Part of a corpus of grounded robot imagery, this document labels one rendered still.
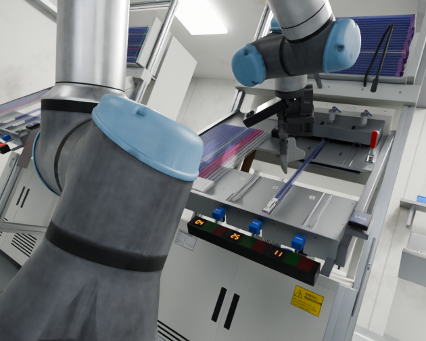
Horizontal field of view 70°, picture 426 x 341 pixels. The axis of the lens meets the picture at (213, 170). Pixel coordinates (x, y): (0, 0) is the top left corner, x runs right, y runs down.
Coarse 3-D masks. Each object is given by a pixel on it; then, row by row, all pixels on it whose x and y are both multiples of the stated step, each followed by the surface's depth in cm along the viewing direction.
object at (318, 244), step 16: (192, 192) 87; (192, 208) 90; (208, 208) 86; (224, 208) 82; (240, 208) 79; (240, 224) 81; (272, 224) 75; (288, 224) 72; (272, 240) 77; (288, 240) 74; (320, 240) 68; (336, 240) 66; (320, 256) 71; (336, 256) 68
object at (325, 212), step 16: (224, 176) 98; (240, 176) 97; (256, 176) 96; (208, 192) 90; (224, 192) 90; (240, 192) 89; (256, 192) 88; (272, 192) 88; (288, 192) 87; (304, 192) 86; (320, 192) 86; (256, 208) 82; (288, 208) 80; (304, 208) 80; (320, 208) 79; (336, 208) 79; (352, 208) 78; (304, 224) 74; (320, 224) 74; (336, 224) 74
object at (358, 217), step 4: (356, 212) 70; (360, 212) 70; (352, 216) 69; (356, 216) 69; (360, 216) 69; (364, 216) 69; (368, 216) 68; (352, 220) 68; (356, 220) 68; (360, 220) 67; (364, 220) 67; (368, 220) 67; (364, 224) 66
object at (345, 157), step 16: (240, 112) 150; (256, 128) 130; (272, 128) 129; (272, 144) 115; (304, 144) 113; (336, 144) 111; (352, 144) 110; (304, 160) 111; (320, 160) 102; (336, 160) 101; (352, 160) 100
